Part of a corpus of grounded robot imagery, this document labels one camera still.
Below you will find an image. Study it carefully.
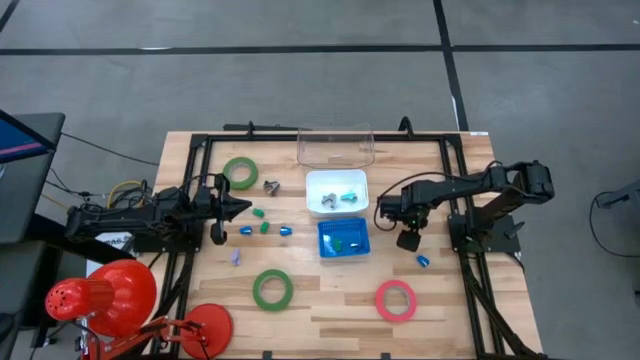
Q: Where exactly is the clear plastic bin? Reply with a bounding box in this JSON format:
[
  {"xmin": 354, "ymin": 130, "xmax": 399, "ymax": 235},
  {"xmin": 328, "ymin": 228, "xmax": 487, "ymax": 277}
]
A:
[{"xmin": 296, "ymin": 123, "xmax": 376, "ymax": 170}]

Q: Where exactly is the black aluminium table frame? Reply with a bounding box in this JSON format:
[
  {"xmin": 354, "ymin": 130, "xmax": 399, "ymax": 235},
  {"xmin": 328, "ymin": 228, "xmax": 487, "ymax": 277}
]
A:
[{"xmin": 149, "ymin": 115, "xmax": 551, "ymax": 360}]

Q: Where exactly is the white printed paper sheet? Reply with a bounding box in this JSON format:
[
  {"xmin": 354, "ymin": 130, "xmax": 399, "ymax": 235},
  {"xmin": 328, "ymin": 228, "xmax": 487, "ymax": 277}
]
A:
[{"xmin": 85, "ymin": 230, "xmax": 137, "ymax": 277}]

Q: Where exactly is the monitor with blue screen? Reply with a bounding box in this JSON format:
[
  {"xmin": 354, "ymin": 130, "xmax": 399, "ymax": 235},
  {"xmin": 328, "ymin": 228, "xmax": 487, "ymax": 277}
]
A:
[{"xmin": 0, "ymin": 108, "xmax": 57, "ymax": 165}]

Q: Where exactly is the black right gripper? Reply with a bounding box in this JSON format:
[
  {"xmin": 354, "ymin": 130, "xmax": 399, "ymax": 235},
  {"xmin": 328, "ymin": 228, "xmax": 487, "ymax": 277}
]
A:
[{"xmin": 378, "ymin": 192, "xmax": 429, "ymax": 251}]

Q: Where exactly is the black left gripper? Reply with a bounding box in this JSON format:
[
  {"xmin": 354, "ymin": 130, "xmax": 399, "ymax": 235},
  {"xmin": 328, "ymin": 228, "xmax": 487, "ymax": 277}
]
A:
[{"xmin": 192, "ymin": 173, "xmax": 253, "ymax": 246}]

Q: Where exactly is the pink tape roll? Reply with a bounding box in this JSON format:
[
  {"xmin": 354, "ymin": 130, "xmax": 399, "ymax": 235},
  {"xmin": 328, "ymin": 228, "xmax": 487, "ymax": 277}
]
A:
[{"xmin": 374, "ymin": 279, "xmax": 418, "ymax": 324}]

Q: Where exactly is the dark grey desk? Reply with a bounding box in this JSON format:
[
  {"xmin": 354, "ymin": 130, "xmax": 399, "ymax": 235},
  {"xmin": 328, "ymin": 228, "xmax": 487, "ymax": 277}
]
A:
[{"xmin": 0, "ymin": 112, "xmax": 67, "ymax": 246}]

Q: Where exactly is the white plastic bin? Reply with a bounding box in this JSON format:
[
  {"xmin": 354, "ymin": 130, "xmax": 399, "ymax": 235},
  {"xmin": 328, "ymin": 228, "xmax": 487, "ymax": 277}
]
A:
[{"xmin": 305, "ymin": 169, "xmax": 371, "ymax": 218}]

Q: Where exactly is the black floor cable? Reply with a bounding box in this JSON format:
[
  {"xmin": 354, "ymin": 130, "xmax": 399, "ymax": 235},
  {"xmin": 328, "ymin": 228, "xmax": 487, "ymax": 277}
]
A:
[
  {"xmin": 588, "ymin": 191, "xmax": 640, "ymax": 259},
  {"xmin": 58, "ymin": 131, "xmax": 161, "ymax": 167}
]

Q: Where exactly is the grey stand foot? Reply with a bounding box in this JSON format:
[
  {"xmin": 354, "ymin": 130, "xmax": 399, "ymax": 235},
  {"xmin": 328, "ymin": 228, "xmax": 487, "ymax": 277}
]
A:
[{"xmin": 593, "ymin": 179, "xmax": 640, "ymax": 210}]

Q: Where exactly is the red desk lamp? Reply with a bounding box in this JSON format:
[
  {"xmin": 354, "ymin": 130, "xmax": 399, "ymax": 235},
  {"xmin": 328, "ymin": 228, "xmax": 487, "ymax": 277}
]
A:
[{"xmin": 43, "ymin": 258, "xmax": 235, "ymax": 360}]

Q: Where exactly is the blue plastic basket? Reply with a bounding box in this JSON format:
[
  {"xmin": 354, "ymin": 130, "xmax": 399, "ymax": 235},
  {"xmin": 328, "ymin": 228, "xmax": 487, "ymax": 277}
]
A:
[{"xmin": 316, "ymin": 216, "xmax": 372, "ymax": 260}]

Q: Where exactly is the green tape roll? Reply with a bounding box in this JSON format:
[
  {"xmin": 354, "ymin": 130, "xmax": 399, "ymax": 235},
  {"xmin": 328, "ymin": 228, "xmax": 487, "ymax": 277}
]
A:
[
  {"xmin": 222, "ymin": 155, "xmax": 260, "ymax": 192},
  {"xmin": 251, "ymin": 268, "xmax": 295, "ymax": 313}
]

